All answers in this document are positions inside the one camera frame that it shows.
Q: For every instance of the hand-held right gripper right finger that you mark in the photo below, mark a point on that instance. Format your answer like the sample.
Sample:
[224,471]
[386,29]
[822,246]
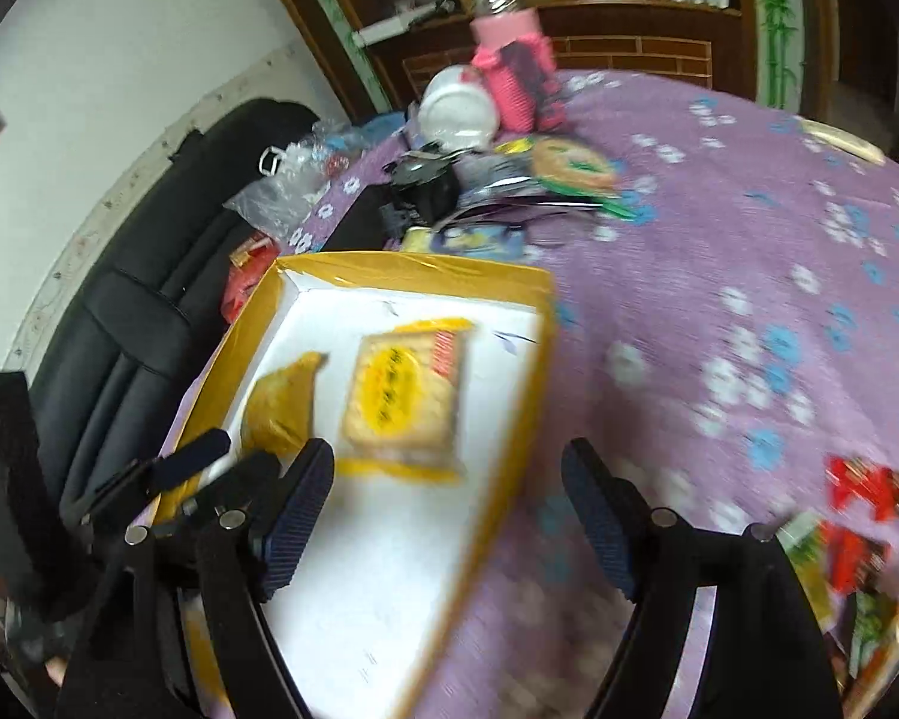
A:
[599,532]

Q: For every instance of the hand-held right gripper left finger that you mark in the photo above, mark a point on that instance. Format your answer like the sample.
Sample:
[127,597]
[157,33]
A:
[300,517]

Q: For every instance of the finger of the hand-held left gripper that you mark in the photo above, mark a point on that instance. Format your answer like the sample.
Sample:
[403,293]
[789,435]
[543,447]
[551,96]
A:
[195,457]
[247,475]

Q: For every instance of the small yellow snack packet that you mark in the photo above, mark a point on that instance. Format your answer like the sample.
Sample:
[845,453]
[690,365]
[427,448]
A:
[277,404]

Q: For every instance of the yellow cardboard box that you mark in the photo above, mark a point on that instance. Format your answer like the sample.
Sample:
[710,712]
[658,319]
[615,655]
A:
[389,577]

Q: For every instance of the yellow biscuit packet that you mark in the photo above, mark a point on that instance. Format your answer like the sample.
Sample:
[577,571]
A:
[404,397]

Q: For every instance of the black leather sofa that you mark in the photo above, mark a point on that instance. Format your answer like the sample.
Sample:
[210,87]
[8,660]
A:
[142,299]

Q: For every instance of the red plastic bag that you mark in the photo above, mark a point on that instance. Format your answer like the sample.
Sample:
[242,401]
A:
[243,277]

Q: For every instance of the purple flowered tablecloth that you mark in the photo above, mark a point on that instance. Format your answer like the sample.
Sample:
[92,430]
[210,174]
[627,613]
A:
[682,277]

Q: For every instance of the green snack packet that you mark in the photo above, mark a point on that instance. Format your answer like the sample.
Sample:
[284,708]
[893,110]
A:
[873,625]

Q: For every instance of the clear plastic bag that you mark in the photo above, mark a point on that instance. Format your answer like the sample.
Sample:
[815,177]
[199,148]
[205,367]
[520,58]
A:
[292,180]

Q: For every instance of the yellow and blue packet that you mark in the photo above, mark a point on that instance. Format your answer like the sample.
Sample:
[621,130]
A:
[464,240]

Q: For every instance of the small green packet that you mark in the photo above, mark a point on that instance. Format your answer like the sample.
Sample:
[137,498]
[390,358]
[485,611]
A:
[618,208]

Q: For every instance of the black jar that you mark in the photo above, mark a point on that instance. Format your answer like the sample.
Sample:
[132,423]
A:
[423,191]

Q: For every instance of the round cookie packet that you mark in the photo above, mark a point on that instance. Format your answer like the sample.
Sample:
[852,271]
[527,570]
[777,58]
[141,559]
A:
[573,165]

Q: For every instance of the white cup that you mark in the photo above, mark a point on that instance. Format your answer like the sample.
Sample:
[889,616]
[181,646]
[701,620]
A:
[457,108]

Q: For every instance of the cream tube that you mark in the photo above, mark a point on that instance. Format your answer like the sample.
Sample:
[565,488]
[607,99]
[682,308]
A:
[843,138]

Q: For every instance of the pink knitted sleeve bottle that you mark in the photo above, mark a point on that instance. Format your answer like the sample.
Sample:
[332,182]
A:
[513,52]

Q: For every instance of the wooden cabinet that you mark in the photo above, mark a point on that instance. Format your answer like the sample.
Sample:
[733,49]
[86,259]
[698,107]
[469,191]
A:
[644,37]

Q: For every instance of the bamboo painted frame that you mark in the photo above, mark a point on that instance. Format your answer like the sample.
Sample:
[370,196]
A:
[779,15]

